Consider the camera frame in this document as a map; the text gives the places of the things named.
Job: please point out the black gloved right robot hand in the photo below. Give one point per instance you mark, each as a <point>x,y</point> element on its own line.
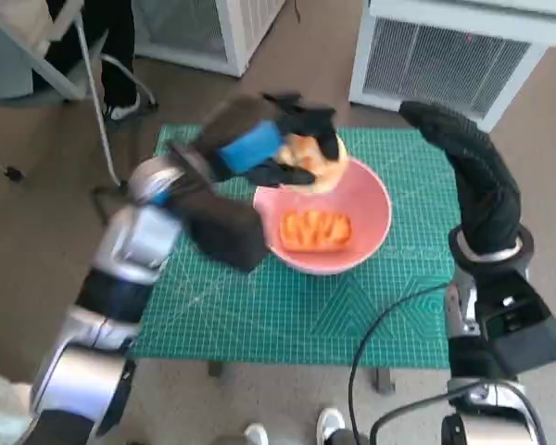
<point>486,194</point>

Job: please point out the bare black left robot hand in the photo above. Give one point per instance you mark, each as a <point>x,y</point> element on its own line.
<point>241,134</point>

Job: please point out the round toy bread bun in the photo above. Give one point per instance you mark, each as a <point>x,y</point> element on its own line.
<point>329,174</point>

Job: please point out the pink bowl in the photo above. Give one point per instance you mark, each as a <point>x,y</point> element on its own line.
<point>370,204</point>

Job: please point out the long toy bread loaf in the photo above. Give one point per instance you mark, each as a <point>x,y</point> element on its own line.
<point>315,229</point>

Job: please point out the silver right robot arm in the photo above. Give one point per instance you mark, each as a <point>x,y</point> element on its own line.
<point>458,315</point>

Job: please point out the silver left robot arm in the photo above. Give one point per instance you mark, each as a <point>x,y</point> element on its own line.
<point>134,241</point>

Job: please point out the small white mesh cabinet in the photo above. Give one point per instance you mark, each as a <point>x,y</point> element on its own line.
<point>190,28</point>

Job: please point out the large white mesh cabinet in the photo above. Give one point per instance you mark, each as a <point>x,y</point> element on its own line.
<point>445,55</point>

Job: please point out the person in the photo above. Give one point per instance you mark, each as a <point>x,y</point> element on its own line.
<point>0,408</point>
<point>116,55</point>

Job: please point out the green cutting mat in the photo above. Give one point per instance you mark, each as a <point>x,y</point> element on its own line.
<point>282,315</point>

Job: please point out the dark table leg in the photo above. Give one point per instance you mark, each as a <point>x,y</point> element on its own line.
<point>215,369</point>
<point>384,381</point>

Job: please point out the grey office chair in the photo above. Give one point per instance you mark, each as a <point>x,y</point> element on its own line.
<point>4,55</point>

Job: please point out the white shoe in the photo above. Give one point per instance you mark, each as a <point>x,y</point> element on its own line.
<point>258,434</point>
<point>329,419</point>

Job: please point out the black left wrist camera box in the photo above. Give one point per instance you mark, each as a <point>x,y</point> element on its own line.
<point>227,232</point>

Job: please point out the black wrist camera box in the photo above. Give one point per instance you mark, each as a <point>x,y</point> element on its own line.
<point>227,232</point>
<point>523,329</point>

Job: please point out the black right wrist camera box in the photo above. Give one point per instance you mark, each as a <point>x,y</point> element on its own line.
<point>523,329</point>

